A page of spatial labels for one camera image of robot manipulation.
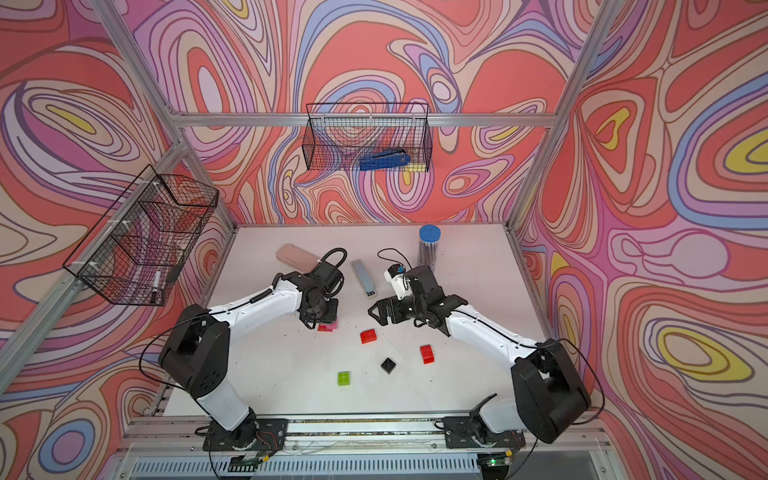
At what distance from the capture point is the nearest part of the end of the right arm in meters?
0.62

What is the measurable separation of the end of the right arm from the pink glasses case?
43 cm

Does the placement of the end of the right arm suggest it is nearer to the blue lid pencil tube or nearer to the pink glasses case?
the blue lid pencil tube

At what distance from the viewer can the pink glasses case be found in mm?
1079
